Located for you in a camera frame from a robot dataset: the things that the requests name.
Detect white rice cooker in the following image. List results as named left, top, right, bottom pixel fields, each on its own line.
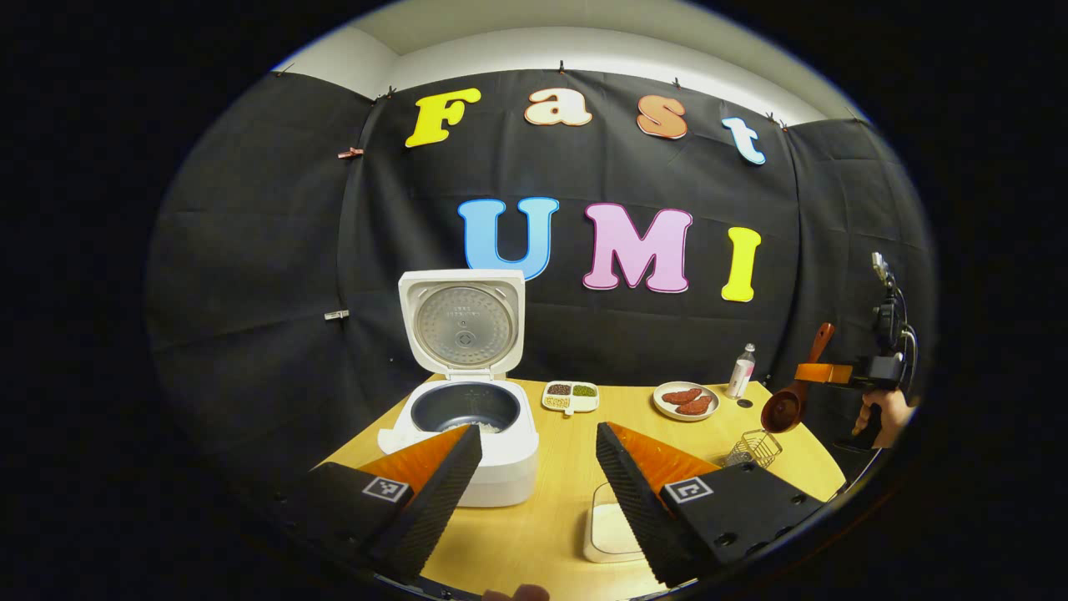
left=378, top=269, right=541, bottom=508

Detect black backdrop cloth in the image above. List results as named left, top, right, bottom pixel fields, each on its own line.
left=146, top=68, right=940, bottom=502

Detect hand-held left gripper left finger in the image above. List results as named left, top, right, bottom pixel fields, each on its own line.
left=275, top=424, right=483, bottom=583

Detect clear plastic rice box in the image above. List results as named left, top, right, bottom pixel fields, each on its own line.
left=582, top=482, right=647, bottom=564

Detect brown wooden spoon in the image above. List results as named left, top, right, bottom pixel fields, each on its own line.
left=760, top=323, right=835, bottom=434

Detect white divided grain tray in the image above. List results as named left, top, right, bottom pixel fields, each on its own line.
left=542, top=381, right=600, bottom=416

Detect white round plate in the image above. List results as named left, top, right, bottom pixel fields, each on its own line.
left=652, top=381, right=720, bottom=422

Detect wire chopstick holder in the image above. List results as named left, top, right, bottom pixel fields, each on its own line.
left=724, top=429, right=783, bottom=468

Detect small white bottle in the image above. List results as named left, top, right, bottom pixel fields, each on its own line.
left=726, top=343, right=757, bottom=400

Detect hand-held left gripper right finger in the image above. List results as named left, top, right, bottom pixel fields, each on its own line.
left=595, top=422, right=835, bottom=588

